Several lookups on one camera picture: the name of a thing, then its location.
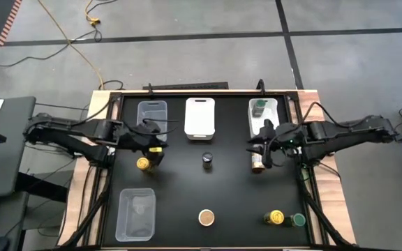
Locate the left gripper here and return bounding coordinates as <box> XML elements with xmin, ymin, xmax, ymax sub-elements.
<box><xmin>126</xmin><ymin>122</ymin><xmax>169</xmax><ymax>168</ymax></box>

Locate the white plastic bin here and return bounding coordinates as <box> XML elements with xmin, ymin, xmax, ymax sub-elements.
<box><xmin>248</xmin><ymin>97</ymin><xmax>281</xmax><ymax>139</ymax></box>
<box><xmin>184</xmin><ymin>97</ymin><xmax>216</xmax><ymax>142</ymax></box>

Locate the spice jar with black lid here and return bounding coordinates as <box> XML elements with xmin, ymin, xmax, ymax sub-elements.
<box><xmin>201</xmin><ymin>151</ymin><xmax>214</xmax><ymax>171</ymax></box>

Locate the clear plastic bin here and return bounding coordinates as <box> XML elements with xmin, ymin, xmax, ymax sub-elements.
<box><xmin>114</xmin><ymin>188</ymin><xmax>157</xmax><ymax>243</ymax></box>
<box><xmin>136</xmin><ymin>100</ymin><xmax>169</xmax><ymax>143</ymax></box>

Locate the black desk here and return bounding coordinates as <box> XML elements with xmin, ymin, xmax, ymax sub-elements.
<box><xmin>0</xmin><ymin>190</ymin><xmax>29</xmax><ymax>251</ymax></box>

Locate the grey desk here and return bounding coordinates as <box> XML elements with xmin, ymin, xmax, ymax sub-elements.
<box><xmin>0</xmin><ymin>96</ymin><xmax>37</xmax><ymax>202</ymax></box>

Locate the black cable loop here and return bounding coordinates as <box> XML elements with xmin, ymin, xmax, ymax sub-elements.
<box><xmin>98</xmin><ymin>79</ymin><xmax>125</xmax><ymax>92</ymax></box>

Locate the yellow extension cord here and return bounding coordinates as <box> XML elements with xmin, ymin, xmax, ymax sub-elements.
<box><xmin>36</xmin><ymin>0</ymin><xmax>105</xmax><ymax>91</ymax></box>

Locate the furikake jar with gold lid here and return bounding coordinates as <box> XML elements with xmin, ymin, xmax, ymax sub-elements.
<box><xmin>198</xmin><ymin>208</ymin><xmax>216</xmax><ymax>227</ymax></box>
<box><xmin>251</xmin><ymin>152</ymin><xmax>267</xmax><ymax>174</ymax></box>

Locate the black floor cable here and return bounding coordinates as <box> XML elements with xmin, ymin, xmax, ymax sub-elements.
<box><xmin>0</xmin><ymin>26</ymin><xmax>103</xmax><ymax>68</ymax></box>

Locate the spice jar with green lid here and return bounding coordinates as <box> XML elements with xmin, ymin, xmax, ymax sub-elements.
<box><xmin>251</xmin><ymin>98</ymin><xmax>269</xmax><ymax>119</ymax></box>
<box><xmin>284</xmin><ymin>212</ymin><xmax>307</xmax><ymax>228</ymax></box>

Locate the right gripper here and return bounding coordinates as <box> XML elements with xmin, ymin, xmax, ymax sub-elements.
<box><xmin>245</xmin><ymin>118</ymin><xmax>308</xmax><ymax>169</ymax></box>

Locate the onion seasoning tin yellow lid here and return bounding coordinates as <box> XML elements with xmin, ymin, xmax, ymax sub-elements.
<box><xmin>135</xmin><ymin>156</ymin><xmax>154</xmax><ymax>172</ymax></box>
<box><xmin>262</xmin><ymin>208</ymin><xmax>285</xmax><ymax>226</ymax></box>

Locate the yellow cord with plug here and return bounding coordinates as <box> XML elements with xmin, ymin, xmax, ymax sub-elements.
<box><xmin>84</xmin><ymin>0</ymin><xmax>101</xmax><ymax>27</ymax></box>

